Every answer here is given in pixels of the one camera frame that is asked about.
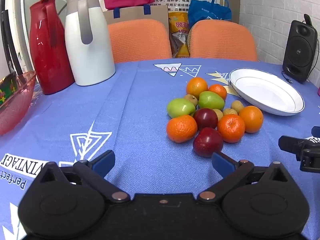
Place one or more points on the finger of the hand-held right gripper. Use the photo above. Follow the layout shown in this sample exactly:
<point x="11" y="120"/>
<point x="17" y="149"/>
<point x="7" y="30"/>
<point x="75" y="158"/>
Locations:
<point x="290" y="143"/>
<point x="316" y="131"/>

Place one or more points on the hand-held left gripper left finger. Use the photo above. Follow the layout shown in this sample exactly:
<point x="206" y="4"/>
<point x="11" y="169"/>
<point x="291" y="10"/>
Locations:
<point x="103" y="162"/>

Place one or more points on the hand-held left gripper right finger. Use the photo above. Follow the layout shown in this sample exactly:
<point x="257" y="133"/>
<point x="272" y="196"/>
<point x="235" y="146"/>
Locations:
<point x="222" y="163"/>

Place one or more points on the dark red apple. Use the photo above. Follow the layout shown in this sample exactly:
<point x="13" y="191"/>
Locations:
<point x="205" y="118"/>
<point x="208" y="142"/>

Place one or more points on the mandarin orange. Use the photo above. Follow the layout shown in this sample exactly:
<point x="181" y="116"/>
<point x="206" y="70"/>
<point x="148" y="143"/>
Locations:
<point x="230" y="128"/>
<point x="218" y="90"/>
<point x="181" y="128"/>

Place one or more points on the longan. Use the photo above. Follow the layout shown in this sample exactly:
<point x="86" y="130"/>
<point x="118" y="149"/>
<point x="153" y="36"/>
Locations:
<point x="230" y="111"/>
<point x="219" y="113"/>
<point x="190" y="99"/>
<point x="237" y="106"/>

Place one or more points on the white plate blue rim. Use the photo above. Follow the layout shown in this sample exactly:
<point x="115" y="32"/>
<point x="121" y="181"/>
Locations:
<point x="265" y="92"/>

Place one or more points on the green apple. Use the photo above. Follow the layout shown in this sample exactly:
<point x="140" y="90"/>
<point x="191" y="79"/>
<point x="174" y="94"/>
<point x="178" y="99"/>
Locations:
<point x="180" y="108"/>
<point x="211" y="100"/>

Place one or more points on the blue printed tablecloth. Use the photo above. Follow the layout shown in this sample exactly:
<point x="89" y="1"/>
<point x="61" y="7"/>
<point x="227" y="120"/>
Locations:
<point x="140" y="130"/>

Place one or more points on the black speaker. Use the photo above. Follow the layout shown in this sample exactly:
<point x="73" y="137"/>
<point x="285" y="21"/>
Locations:
<point x="298" y="50"/>

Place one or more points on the pink glass bowl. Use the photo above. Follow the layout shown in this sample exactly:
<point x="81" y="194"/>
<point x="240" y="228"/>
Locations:
<point x="17" y="110"/>

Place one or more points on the colourful floral packet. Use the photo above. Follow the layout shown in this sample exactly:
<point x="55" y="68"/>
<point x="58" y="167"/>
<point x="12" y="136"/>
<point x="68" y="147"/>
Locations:
<point x="7" y="90"/>

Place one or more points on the red thermos jug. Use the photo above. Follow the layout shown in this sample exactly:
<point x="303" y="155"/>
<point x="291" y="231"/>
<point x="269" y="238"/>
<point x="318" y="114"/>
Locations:
<point x="47" y="55"/>

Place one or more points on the orange chair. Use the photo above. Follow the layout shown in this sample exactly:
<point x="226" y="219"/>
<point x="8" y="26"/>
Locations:
<point x="222" y="41"/>
<point x="140" y="41"/>

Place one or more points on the yellow snack bag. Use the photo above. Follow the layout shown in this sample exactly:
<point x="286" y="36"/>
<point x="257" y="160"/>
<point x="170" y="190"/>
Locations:
<point x="178" y="30"/>

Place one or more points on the blue tote bag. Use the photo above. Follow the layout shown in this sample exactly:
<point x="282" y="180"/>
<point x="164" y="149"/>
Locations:
<point x="208" y="11"/>

